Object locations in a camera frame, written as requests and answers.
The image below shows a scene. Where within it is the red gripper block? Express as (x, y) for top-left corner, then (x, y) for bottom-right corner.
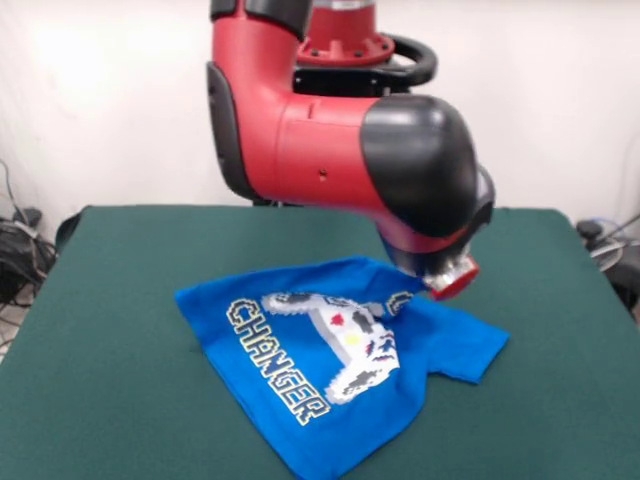
(422, 252), (482, 303)

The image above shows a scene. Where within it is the blue printed T-shirt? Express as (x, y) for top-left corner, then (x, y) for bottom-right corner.
(173, 255), (511, 480)

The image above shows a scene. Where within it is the dark green table cloth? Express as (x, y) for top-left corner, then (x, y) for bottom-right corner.
(0, 204), (640, 480)

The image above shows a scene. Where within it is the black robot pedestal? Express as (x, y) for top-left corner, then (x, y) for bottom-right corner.
(249, 30), (440, 207)

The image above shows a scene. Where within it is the black cable tangle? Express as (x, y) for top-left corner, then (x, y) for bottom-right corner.
(0, 159), (60, 351)

